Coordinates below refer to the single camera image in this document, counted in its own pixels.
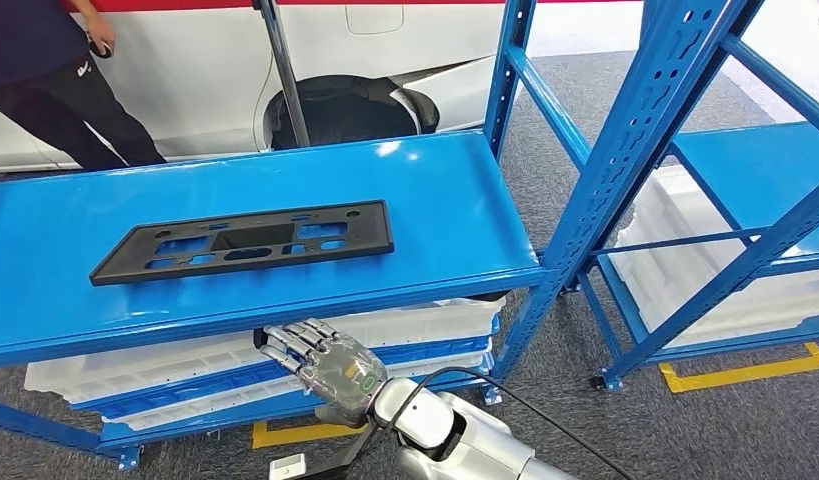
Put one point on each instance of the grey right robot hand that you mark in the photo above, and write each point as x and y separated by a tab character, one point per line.
343	378

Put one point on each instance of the person's left hand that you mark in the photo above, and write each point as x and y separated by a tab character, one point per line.
101	33

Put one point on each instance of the small black handheld device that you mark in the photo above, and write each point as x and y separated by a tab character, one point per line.
103	50

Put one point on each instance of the black plastic plate part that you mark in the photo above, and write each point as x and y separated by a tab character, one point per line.
372	232

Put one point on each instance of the black plastic trim part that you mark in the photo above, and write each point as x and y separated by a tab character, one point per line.
258	338

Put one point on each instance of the blue metal shelf rack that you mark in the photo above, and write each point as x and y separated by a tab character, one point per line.
767	179
449	218

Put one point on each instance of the yellow floor tape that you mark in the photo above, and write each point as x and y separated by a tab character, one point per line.
290	434
747	376

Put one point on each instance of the person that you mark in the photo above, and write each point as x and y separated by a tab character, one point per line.
38	86

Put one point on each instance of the white car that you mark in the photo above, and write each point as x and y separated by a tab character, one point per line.
204	66

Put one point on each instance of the chrome stanchion pole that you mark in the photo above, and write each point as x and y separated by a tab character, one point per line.
283	73

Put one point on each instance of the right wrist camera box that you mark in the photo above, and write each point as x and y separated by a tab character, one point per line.
286	467

